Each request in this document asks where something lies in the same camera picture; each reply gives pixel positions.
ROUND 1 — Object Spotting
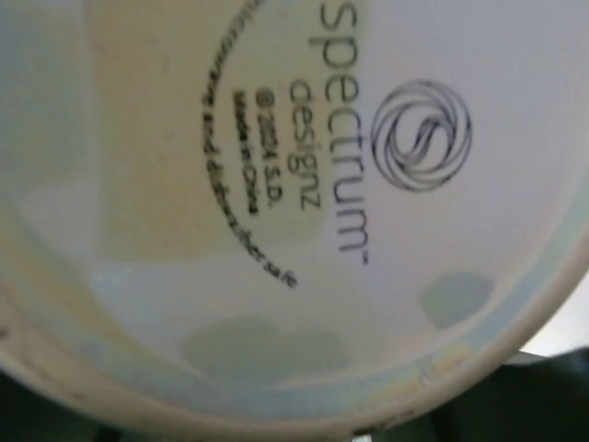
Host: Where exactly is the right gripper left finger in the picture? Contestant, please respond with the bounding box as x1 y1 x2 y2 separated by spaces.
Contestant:
1 372 123 442

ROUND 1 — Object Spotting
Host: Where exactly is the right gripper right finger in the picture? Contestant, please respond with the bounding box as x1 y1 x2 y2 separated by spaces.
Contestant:
370 347 588 442

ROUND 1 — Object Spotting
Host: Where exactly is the orange interior white mug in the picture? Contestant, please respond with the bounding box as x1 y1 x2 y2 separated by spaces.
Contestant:
1 1 588 441

